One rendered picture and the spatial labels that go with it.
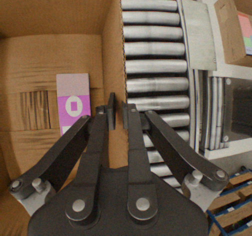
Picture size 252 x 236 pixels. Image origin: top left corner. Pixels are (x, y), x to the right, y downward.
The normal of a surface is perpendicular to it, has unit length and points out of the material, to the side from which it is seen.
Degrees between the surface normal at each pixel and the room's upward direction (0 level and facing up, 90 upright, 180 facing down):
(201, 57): 0
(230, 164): 0
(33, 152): 17
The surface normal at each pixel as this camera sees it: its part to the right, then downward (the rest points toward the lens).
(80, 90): 0.33, 0.05
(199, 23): 0.03, 0.07
